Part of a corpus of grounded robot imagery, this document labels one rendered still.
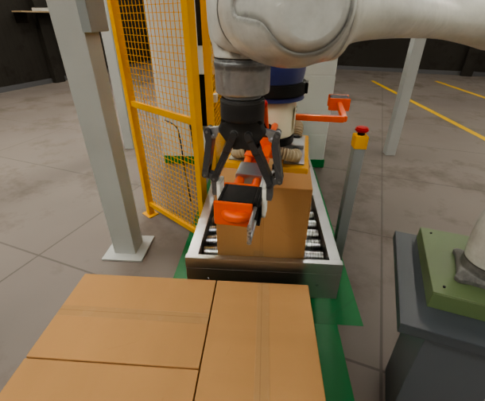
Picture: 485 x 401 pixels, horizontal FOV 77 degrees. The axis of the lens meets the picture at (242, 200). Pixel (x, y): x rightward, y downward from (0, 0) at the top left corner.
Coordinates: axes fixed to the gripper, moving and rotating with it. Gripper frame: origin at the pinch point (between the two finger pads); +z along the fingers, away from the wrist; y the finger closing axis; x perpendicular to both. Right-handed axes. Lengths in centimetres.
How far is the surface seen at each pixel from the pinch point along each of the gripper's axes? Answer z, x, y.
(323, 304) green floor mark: 122, -87, -34
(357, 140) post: 24, -112, -38
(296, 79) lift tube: -15, -53, -7
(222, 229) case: 50, -55, 21
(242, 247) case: 59, -56, 12
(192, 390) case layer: 67, 4, 15
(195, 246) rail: 62, -56, 34
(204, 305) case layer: 67, -28, 21
